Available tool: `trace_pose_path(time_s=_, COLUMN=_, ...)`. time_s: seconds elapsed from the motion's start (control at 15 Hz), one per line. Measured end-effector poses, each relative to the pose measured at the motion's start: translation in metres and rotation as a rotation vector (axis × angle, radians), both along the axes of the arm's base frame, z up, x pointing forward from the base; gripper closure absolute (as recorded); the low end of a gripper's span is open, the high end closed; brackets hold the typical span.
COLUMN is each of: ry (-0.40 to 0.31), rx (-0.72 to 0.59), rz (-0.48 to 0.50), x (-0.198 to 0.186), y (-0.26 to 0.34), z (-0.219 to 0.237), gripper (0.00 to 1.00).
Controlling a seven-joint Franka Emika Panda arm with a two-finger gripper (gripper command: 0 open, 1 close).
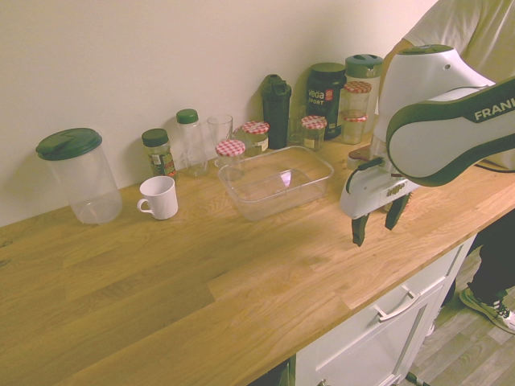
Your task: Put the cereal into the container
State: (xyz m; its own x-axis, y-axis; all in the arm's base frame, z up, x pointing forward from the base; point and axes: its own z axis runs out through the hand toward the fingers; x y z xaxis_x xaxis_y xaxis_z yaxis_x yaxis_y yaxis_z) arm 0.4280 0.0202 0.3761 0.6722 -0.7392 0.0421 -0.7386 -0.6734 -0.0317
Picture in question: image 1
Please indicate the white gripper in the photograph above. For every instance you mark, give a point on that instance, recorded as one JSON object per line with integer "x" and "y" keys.
{"x": 364, "y": 193}

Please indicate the clear rectangular plastic container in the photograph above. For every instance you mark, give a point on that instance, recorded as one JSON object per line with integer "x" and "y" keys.
{"x": 277, "y": 189}

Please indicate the tall translucent container green lid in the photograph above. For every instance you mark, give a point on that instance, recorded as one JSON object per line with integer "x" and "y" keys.
{"x": 364, "y": 66}

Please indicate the short clear drinking glass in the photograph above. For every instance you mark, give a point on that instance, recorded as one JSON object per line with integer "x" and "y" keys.
{"x": 296, "y": 128}

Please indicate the white kitchen cabinet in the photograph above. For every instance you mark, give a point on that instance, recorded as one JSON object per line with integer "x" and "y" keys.
{"x": 374, "y": 350}

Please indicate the black Vega Sport tub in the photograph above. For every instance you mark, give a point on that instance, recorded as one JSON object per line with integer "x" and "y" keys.
{"x": 324, "y": 100}

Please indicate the grey green sneaker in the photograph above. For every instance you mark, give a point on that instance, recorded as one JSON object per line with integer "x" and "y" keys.
{"x": 489, "y": 311}

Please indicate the black shaker bottle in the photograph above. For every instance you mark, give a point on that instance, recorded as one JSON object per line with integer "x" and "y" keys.
{"x": 277, "y": 116}

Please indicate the labelled glass jar checkered lid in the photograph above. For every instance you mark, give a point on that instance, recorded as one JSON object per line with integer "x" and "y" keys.
{"x": 256, "y": 132}

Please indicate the tall clear drinking glass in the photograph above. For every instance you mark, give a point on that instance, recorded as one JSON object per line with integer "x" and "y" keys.
{"x": 220, "y": 128}

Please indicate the clear plastic bottle green cap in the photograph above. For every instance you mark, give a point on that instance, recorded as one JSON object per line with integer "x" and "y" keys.
{"x": 192, "y": 144}

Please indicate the white ceramic mug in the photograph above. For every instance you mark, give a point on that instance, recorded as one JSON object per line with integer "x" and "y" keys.
{"x": 161, "y": 199}

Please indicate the person in light t-shirt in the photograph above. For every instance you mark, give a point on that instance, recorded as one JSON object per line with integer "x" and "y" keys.
{"x": 483, "y": 28}

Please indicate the spice jar dark lid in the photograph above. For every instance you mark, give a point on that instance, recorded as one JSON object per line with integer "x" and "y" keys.
{"x": 159, "y": 154}

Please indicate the large clear canister green lid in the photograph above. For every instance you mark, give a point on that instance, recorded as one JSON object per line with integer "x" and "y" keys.
{"x": 86, "y": 177}

